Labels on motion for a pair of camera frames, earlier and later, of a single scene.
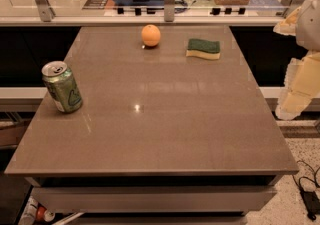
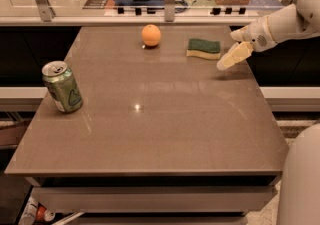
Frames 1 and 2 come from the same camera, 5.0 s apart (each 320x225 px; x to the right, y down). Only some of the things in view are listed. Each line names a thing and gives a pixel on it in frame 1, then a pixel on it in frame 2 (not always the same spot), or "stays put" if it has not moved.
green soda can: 62,87 stays put
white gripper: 309,24 → 258,36
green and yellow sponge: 203,48 stays put
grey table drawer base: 155,199 stays put
